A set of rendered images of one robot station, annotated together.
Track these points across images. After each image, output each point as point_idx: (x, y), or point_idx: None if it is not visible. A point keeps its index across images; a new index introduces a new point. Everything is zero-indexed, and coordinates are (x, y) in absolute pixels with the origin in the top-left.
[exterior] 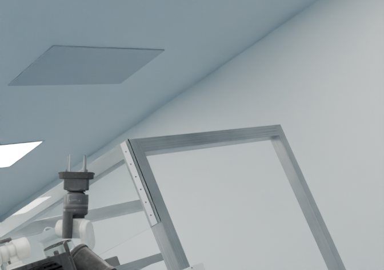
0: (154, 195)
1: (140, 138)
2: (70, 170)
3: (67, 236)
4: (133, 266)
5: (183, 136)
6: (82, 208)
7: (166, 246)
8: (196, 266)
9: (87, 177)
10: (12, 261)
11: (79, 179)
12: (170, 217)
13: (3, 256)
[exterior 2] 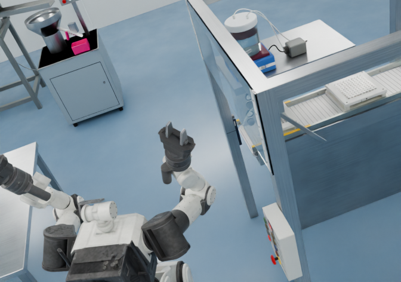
0: (274, 151)
1: (277, 86)
2: (172, 131)
3: (164, 183)
4: None
5: (358, 59)
6: (178, 169)
7: (275, 188)
8: (283, 240)
9: (182, 153)
10: (99, 222)
11: (175, 150)
12: (288, 167)
13: (89, 220)
